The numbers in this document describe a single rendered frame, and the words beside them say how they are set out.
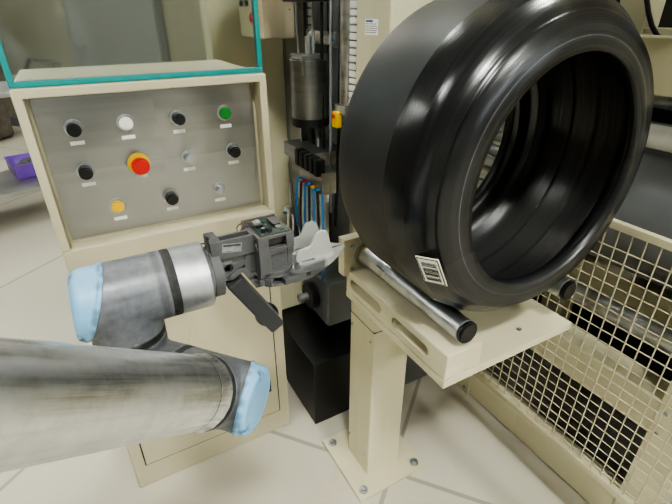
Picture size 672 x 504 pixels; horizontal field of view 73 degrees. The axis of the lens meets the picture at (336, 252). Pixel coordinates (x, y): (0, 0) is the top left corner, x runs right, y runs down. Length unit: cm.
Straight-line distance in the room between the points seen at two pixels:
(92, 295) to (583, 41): 72
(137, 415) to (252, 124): 98
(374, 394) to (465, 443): 54
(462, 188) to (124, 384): 48
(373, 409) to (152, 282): 102
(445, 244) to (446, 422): 130
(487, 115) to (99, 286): 53
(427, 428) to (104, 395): 159
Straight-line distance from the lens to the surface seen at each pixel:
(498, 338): 102
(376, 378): 140
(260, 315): 68
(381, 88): 74
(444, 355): 86
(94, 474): 192
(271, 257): 64
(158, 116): 123
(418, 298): 91
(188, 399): 48
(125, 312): 60
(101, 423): 39
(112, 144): 123
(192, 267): 60
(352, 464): 174
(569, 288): 104
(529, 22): 71
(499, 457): 187
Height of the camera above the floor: 141
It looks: 28 degrees down
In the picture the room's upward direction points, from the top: straight up
